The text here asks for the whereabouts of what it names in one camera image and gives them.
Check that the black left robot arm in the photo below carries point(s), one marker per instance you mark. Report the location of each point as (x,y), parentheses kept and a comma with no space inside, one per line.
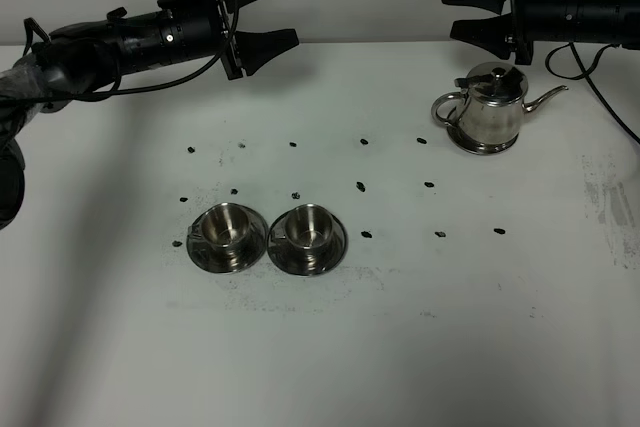
(87,62)

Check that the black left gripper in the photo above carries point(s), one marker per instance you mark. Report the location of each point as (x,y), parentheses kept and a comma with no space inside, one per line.
(203,28)

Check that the stainless steel teapot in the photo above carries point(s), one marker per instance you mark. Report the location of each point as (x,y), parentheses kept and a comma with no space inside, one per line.
(489,104)

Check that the stainless steel teacup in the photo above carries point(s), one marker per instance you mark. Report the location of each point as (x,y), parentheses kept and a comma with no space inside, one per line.
(307,227)
(221,226)

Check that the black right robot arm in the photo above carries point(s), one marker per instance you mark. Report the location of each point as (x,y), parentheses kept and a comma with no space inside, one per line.
(613,22)

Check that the right stainless steel teacup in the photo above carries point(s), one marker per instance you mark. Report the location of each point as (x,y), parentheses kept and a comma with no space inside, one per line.
(307,227)

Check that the left stainless steel saucer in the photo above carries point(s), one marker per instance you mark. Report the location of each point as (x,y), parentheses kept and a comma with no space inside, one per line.
(236,258)

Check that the right stainless steel saucer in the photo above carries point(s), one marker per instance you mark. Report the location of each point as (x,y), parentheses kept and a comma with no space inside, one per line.
(307,264)

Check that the steel teapot saucer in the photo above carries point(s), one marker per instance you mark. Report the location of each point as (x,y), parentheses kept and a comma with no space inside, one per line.
(466,143)

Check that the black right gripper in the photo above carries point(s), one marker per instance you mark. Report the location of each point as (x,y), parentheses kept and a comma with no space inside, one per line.
(497,35)

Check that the left stainless steel teacup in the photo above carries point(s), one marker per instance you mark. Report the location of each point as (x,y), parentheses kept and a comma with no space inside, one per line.
(221,226)

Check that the stainless steel saucer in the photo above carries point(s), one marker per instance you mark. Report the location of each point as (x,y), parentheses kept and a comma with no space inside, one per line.
(307,264)
(236,258)

